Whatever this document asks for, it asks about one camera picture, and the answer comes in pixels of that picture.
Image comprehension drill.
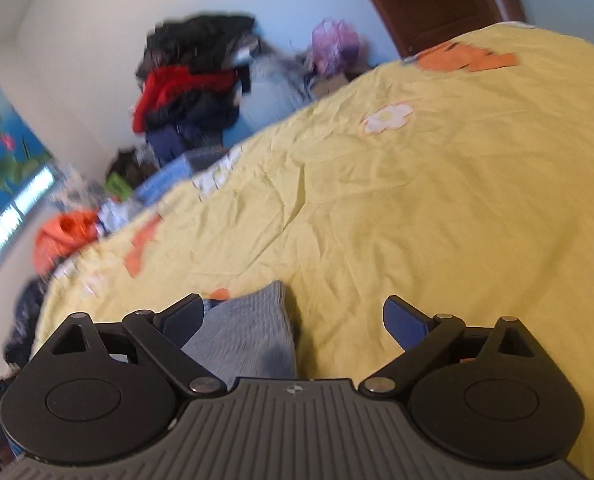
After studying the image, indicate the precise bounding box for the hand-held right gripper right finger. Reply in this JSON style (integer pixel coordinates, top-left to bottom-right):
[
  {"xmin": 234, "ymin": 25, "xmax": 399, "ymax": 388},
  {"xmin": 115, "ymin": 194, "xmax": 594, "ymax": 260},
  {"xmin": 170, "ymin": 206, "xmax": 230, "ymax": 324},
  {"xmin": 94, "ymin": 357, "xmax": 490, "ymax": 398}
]
[{"xmin": 359, "ymin": 294, "xmax": 562, "ymax": 401}]

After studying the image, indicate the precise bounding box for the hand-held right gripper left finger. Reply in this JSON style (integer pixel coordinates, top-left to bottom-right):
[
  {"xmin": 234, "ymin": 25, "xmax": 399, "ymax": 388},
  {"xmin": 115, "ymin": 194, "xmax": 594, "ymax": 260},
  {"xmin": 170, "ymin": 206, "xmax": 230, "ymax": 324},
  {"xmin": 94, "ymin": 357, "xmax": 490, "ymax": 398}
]
[{"xmin": 32, "ymin": 292, "xmax": 228, "ymax": 401}]

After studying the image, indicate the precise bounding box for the grey sweater with navy sleeves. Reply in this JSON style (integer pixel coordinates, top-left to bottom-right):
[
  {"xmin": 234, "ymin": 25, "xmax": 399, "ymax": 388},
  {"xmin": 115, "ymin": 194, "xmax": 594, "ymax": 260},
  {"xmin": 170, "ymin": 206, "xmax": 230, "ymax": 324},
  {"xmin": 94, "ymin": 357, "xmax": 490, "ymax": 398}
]
[{"xmin": 181, "ymin": 280, "xmax": 299, "ymax": 382}]

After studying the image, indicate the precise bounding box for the dark clothes heap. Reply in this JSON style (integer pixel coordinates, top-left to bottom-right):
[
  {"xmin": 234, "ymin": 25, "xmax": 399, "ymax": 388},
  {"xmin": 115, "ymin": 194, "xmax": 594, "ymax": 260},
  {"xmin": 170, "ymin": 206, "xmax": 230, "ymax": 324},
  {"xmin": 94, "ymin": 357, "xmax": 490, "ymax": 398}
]
[{"xmin": 3, "ymin": 277, "xmax": 49, "ymax": 367}]

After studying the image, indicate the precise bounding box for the yellow floral bed sheet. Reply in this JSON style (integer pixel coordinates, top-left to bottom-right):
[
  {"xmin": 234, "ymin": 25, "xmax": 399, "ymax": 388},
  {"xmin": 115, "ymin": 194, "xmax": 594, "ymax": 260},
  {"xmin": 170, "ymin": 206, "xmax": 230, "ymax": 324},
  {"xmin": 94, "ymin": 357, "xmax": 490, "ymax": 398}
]
[{"xmin": 31, "ymin": 21, "xmax": 594, "ymax": 480}]

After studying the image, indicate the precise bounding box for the white crumpled cloth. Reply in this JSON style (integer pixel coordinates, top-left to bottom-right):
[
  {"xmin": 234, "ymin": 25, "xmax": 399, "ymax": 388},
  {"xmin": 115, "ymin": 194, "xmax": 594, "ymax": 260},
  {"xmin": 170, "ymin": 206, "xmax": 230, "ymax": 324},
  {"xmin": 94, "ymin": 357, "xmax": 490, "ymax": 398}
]
[{"xmin": 96, "ymin": 199, "xmax": 139, "ymax": 235}]

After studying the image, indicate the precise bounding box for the light blue knit cloth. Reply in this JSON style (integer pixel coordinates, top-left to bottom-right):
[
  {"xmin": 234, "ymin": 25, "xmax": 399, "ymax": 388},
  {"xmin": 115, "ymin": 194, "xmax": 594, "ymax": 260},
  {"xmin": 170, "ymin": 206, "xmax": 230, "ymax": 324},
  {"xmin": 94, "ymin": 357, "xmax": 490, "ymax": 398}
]
[{"xmin": 136, "ymin": 152, "xmax": 240, "ymax": 207}]

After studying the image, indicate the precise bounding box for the orange plastic bag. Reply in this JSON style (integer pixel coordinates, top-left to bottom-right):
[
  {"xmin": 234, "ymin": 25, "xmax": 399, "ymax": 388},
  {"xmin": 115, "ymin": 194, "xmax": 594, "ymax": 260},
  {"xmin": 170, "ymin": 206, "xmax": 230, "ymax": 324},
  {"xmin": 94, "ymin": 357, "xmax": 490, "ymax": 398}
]
[{"xmin": 31, "ymin": 209, "xmax": 102, "ymax": 277}]

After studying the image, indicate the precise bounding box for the dark olive cloth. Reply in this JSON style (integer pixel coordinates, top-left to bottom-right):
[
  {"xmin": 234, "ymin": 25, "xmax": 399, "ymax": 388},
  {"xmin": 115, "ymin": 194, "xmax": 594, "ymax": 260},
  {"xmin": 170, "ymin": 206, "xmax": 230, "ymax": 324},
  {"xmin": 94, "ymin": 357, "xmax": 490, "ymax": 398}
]
[{"xmin": 104, "ymin": 146, "xmax": 152, "ymax": 200}]

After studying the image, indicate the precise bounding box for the navy padded jacket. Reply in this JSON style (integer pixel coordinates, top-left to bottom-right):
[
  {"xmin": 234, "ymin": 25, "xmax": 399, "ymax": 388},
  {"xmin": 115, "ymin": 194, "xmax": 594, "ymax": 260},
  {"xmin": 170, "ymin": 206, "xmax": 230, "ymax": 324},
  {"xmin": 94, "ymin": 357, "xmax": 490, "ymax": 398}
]
[{"xmin": 144, "ymin": 91, "xmax": 239, "ymax": 167}]

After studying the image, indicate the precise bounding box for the window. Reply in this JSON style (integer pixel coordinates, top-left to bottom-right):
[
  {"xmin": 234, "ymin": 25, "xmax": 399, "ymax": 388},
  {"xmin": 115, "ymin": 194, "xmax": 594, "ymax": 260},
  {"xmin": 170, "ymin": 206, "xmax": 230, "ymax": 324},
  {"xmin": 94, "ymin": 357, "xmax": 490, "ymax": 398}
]
[{"xmin": 0, "ymin": 162, "xmax": 62, "ymax": 275}]

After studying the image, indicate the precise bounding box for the red garment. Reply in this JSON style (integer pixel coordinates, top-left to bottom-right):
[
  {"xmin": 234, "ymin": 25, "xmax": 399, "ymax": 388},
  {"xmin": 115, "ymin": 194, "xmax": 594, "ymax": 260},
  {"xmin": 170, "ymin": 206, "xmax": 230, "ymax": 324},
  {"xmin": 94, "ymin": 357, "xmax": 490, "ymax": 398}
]
[{"xmin": 131, "ymin": 65, "xmax": 241, "ymax": 134}]

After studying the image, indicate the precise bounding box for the clear plastic bag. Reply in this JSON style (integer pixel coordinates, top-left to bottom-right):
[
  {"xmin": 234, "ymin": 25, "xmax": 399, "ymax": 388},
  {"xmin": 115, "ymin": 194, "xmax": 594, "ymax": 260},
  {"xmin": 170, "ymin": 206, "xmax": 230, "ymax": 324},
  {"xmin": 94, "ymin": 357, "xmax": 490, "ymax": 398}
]
[{"xmin": 239, "ymin": 49, "xmax": 320, "ymax": 133}]

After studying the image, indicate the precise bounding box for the black garment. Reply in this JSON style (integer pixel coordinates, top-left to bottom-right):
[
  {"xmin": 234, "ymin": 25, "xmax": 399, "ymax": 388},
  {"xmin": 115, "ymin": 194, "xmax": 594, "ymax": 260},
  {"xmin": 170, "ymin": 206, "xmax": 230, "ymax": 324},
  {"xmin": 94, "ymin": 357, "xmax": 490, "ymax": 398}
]
[{"xmin": 136, "ymin": 12, "xmax": 259, "ymax": 80}]

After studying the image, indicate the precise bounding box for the pink plastic bag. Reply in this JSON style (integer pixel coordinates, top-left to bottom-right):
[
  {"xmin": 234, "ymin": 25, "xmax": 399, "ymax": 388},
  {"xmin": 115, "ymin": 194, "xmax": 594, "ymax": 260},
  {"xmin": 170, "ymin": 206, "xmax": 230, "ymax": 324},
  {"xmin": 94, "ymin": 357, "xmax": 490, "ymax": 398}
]
[{"xmin": 310, "ymin": 17, "xmax": 364, "ymax": 77}]

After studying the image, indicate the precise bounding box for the lotus print wall poster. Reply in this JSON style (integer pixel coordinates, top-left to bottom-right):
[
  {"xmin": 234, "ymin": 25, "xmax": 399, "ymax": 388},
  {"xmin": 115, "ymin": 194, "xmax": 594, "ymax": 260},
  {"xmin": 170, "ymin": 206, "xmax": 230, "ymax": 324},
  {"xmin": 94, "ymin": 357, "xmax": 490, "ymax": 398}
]
[{"xmin": 0, "ymin": 67, "xmax": 54, "ymax": 243}]

